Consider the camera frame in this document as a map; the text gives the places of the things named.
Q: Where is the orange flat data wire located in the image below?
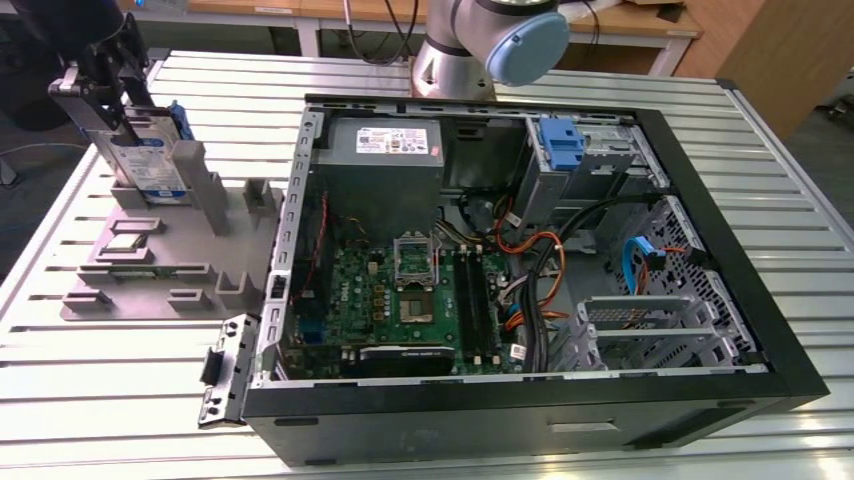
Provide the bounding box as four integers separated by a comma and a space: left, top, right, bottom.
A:
505, 308, 569, 332

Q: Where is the white floor cable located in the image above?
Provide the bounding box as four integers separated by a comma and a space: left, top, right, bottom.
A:
0, 142, 88, 161

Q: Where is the black cable bundle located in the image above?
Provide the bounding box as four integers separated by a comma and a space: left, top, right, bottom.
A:
519, 269, 559, 374

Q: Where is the office chair base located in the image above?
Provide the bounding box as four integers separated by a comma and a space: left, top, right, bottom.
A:
817, 69, 854, 121

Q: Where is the wooden desk white frame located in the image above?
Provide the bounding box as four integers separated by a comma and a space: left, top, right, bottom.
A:
132, 0, 706, 77

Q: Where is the hard disk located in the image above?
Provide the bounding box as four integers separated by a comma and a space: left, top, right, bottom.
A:
83, 101, 195, 204

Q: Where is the blue plastic drive latch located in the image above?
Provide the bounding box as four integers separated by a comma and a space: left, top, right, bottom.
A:
538, 118, 586, 171

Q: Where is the wooden cabinet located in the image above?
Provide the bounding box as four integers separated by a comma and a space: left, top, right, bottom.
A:
679, 0, 854, 144

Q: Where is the black RAM slot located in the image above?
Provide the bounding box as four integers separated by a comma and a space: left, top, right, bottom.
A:
455, 243, 486, 366
474, 243, 506, 366

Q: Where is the black graphics card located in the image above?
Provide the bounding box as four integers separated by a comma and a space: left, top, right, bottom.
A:
339, 342, 459, 379

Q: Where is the black curved cable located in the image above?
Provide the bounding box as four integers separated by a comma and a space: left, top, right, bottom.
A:
557, 194, 662, 246

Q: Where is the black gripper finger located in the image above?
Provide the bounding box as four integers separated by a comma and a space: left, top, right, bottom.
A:
47, 47, 128, 146
118, 12, 159, 146

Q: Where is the black open PC case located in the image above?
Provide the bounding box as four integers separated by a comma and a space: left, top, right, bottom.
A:
240, 92, 833, 469

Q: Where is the grey optical drive bay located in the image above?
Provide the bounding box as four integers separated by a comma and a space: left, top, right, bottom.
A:
517, 115, 671, 234

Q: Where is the CPU socket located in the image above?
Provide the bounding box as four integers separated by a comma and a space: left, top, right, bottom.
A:
398, 287, 439, 325

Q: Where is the grey parts rack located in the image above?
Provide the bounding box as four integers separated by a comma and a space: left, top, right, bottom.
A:
59, 139, 288, 321

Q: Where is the multicoloured disk power wire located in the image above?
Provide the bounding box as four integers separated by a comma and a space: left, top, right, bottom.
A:
665, 244, 710, 269

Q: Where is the metal disk bay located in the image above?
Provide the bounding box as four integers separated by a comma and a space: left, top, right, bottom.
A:
566, 294, 759, 374

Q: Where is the blue disk data wire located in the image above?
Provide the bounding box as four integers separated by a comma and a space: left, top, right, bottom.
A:
623, 236, 670, 301

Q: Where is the grey card retainer bracket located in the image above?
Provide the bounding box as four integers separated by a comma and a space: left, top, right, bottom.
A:
198, 312, 263, 431

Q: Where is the green RAM stick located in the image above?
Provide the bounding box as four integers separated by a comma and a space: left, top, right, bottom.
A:
110, 264, 179, 279

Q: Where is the metal socket cover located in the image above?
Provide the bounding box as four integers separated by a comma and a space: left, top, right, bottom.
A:
393, 231, 442, 291

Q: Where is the black chair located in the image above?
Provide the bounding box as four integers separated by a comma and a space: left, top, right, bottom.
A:
0, 39, 79, 132

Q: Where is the thin red wire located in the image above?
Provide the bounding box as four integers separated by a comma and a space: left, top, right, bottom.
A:
302, 192, 330, 297

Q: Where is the grey power supply unit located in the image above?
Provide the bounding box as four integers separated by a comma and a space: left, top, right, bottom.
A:
312, 117, 446, 236

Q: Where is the orange wire bundle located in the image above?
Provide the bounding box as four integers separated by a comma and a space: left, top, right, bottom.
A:
497, 230, 569, 311

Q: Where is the green motherboard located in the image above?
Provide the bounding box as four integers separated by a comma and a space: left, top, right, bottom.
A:
286, 234, 529, 381

